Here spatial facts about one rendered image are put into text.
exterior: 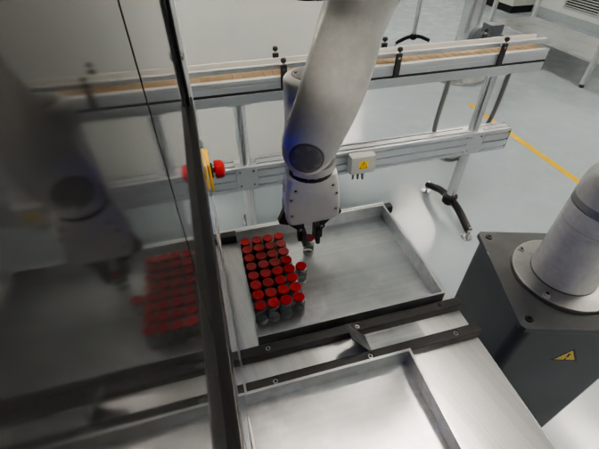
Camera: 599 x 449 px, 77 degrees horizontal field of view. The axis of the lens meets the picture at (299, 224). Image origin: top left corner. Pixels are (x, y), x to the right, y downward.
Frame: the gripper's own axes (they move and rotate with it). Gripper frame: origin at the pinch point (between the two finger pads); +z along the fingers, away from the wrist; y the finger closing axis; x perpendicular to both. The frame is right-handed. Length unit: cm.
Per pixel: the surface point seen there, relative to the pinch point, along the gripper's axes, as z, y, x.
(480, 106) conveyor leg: 27, 110, 88
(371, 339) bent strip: 5.9, 4.5, -22.2
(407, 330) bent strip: 5.9, 11.4, -22.1
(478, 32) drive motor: 3, 122, 118
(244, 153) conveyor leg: 33, -3, 87
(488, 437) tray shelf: 6.2, 14.3, -40.6
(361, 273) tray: 5.9, 8.4, -8.2
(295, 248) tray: 5.8, -2.5, 2.0
